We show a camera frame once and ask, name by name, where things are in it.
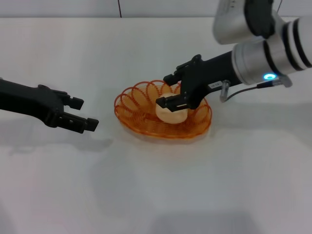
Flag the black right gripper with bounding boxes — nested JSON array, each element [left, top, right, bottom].
[[156, 51, 244, 113]]

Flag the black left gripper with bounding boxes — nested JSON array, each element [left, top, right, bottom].
[[0, 78, 100, 135]]

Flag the pale round bread bun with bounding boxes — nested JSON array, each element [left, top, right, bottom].
[[155, 92, 189, 125]]

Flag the orange woven plastic basket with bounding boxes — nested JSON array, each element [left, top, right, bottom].
[[114, 79, 213, 141]]

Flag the grey right gripper cable plug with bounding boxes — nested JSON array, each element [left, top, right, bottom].
[[220, 79, 231, 103]]

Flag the dark right arm cable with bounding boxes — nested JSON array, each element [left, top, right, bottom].
[[225, 76, 293, 102]]

